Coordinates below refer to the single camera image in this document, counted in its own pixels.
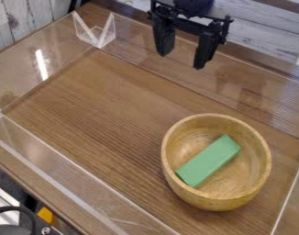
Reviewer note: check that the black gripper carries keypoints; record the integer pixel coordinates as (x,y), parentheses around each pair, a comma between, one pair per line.
(197,17)

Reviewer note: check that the green rectangular block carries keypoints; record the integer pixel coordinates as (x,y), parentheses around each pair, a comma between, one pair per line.
(209,161)

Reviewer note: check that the brown wooden bowl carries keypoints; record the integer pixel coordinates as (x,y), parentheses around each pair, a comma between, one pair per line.
(231,187)

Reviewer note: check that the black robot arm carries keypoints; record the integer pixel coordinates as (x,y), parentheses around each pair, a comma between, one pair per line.
(195,17)

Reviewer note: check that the clear acrylic barrier panel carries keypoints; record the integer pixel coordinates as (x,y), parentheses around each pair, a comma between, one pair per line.
(79,197)

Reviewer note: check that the yellow and black device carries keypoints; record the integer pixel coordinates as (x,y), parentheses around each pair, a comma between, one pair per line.
(54,221)

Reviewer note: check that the clear acrylic corner bracket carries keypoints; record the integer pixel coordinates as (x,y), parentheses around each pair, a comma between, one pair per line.
(97,36)

